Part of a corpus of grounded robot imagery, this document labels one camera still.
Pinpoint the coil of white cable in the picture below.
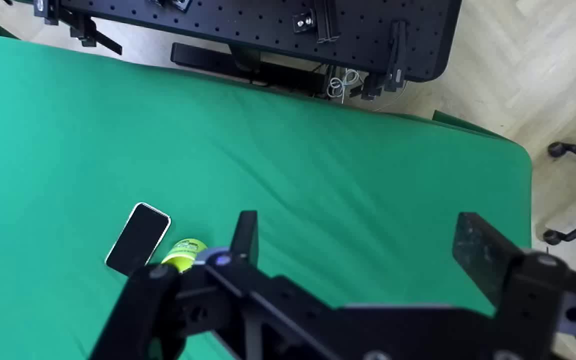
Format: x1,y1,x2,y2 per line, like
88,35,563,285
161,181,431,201
326,68,362,104

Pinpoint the black clamp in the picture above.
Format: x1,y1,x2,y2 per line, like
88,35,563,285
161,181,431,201
350,20,410,101
33,0,124,56

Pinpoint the small black bracket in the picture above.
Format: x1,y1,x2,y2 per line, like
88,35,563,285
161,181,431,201
292,10,317,34

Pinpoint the yellow mug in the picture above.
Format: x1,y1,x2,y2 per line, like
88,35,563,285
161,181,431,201
160,238,209,274

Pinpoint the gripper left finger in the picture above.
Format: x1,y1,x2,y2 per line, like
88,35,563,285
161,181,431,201
89,210,341,360

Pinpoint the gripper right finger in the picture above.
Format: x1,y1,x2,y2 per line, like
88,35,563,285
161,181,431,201
452,212,576,360

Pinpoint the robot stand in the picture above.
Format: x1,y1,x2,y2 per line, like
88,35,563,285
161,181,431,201
32,0,464,98

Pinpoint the green tablecloth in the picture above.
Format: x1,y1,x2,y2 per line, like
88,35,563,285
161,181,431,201
0,10,534,360

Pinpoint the black smartphone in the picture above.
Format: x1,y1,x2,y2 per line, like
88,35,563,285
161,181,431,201
104,202,172,277

